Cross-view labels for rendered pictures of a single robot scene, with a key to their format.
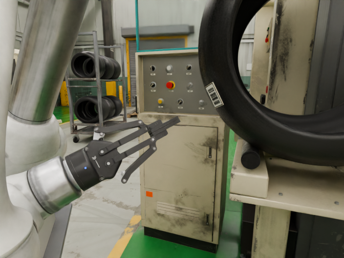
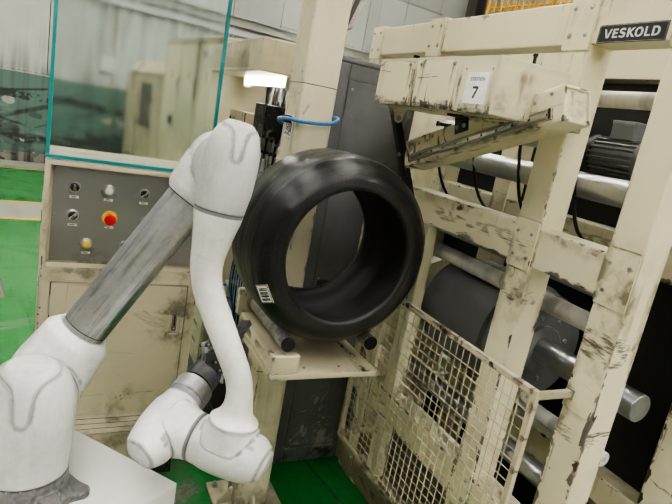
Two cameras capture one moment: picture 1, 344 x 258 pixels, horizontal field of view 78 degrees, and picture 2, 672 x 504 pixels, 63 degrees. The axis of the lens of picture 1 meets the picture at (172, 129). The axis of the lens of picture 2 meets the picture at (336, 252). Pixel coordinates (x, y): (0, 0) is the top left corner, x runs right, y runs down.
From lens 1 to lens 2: 1.15 m
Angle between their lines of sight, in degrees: 46
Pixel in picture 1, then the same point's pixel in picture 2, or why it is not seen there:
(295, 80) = (299, 249)
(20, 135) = (97, 359)
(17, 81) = (110, 304)
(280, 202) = (307, 374)
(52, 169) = (200, 383)
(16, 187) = (187, 401)
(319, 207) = (329, 371)
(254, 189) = (289, 367)
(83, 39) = not seen: outside the picture
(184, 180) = (126, 372)
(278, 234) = (273, 409)
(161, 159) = not seen: hidden behind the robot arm
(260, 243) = not seen: hidden behind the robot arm
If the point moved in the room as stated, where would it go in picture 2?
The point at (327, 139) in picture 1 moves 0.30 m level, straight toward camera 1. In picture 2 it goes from (339, 325) to (354, 371)
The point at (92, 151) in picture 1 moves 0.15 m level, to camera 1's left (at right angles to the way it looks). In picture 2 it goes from (208, 363) to (147, 376)
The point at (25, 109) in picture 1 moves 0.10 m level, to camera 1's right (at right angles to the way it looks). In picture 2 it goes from (106, 330) to (149, 324)
